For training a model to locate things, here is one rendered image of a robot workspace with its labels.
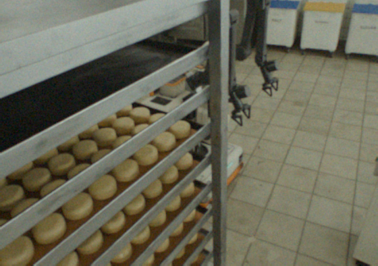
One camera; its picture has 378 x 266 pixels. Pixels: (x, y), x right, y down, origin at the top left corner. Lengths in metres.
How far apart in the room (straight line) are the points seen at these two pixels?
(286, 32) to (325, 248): 3.73
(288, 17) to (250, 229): 3.69
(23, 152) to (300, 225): 2.32
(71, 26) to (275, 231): 2.28
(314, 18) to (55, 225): 5.05
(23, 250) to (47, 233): 0.04
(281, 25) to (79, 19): 5.15
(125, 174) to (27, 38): 0.34
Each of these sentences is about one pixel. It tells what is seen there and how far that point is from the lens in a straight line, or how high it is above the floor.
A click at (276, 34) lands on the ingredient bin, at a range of 5.55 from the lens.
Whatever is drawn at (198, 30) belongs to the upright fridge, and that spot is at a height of 0.33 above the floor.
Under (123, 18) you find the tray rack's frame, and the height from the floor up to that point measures 1.80.
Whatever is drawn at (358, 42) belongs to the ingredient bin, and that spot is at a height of 0.28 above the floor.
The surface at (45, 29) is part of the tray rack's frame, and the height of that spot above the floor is 1.82.
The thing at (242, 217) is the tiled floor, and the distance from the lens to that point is 2.59.
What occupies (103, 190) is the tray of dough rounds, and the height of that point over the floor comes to 1.51.
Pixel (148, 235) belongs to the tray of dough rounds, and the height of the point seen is 1.32.
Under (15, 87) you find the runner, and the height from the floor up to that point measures 1.76.
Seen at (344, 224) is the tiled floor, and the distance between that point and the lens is 2.70.
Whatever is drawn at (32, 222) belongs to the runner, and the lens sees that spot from 0.49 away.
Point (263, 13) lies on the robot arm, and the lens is 2.18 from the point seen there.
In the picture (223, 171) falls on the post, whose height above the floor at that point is 1.38.
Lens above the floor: 1.91
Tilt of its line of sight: 33 degrees down
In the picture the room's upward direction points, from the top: 3 degrees counter-clockwise
